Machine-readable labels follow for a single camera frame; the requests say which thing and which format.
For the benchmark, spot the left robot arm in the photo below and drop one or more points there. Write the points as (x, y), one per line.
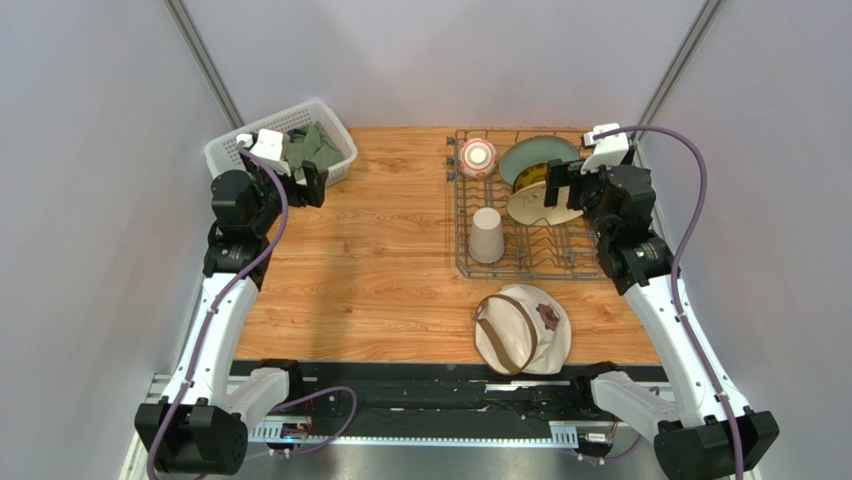
(198, 426)

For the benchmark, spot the cream bucket hat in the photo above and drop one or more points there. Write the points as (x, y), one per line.
(521, 329)

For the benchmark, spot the red white ceramic bowl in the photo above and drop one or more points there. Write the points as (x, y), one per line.
(478, 158)

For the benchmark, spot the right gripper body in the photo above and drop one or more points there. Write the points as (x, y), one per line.
(569, 184)

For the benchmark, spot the light green flower plate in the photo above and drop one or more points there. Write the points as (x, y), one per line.
(532, 151)

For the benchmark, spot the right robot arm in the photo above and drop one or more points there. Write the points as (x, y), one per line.
(709, 430)

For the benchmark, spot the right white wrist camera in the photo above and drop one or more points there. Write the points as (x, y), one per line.
(606, 151)

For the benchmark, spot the grey wire dish rack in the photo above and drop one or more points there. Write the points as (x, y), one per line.
(540, 242)

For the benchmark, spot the beige ceramic cup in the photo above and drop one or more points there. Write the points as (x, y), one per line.
(486, 242)

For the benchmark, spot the cream bird plate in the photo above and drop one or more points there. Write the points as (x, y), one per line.
(527, 207)

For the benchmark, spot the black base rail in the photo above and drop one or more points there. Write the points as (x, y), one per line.
(441, 403)

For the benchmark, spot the olive green cloth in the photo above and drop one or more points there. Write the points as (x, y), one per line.
(311, 143)

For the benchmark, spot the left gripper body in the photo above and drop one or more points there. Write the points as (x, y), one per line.
(299, 195)

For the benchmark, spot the white plastic basket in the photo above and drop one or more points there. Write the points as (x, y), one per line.
(222, 154)

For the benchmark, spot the yellow patterned black-rim plate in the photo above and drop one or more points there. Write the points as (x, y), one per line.
(529, 176)

